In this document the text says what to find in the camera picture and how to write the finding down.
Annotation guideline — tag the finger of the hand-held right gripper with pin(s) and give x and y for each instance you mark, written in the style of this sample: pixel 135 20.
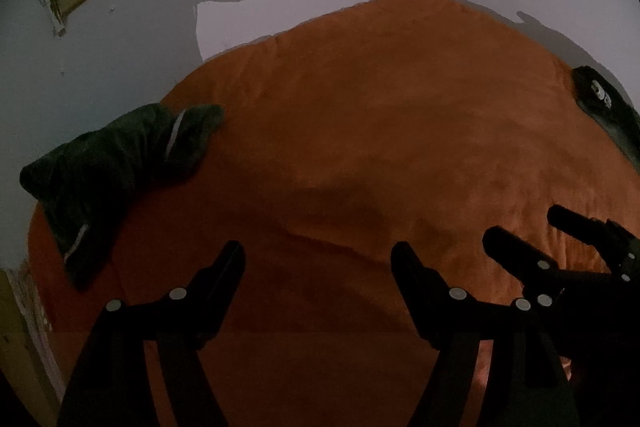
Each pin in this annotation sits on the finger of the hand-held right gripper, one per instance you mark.
pixel 510 249
pixel 570 219

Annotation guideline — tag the green fleece pants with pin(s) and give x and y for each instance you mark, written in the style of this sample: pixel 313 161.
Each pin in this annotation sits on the green fleece pants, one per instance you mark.
pixel 100 177

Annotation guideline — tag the black folded clothes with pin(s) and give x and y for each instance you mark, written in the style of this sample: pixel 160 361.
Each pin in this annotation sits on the black folded clothes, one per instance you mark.
pixel 600 107

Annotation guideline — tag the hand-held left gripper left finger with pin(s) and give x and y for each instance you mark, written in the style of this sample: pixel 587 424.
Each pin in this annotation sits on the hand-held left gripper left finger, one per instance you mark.
pixel 225 272

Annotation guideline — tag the yellow wooden board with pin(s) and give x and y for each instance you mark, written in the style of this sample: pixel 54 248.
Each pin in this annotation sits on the yellow wooden board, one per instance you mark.
pixel 20 347

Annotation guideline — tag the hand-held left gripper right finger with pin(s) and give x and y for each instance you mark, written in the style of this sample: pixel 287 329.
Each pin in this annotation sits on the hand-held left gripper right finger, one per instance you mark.
pixel 411 277

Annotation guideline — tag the orange fleece blanket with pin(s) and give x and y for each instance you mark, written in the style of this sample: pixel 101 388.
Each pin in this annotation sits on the orange fleece blanket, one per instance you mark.
pixel 350 132

